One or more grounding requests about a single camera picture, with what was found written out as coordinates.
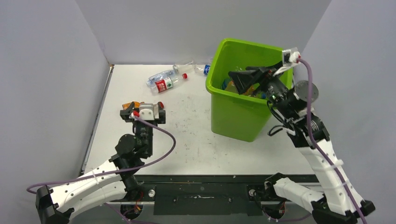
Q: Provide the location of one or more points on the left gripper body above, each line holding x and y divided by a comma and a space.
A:
126, 114

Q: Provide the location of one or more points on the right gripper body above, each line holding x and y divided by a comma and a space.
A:
273, 87

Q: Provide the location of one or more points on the green plastic bin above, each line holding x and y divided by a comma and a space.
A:
232, 115

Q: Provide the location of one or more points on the clear bottle silver cap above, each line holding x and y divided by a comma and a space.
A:
183, 67

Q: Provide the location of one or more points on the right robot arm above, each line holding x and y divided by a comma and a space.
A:
339, 202

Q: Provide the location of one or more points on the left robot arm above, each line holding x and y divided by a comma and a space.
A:
112, 180

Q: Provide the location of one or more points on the Pepsi bottle behind bin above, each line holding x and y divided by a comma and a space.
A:
202, 69

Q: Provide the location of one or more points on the red label bottle left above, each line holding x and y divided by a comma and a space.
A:
166, 83

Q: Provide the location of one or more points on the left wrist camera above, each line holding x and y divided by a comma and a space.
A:
149, 111

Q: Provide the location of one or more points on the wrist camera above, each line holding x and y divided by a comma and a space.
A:
289, 60
149, 111

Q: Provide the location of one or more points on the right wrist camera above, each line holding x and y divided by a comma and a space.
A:
289, 60

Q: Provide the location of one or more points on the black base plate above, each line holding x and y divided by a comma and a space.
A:
202, 194

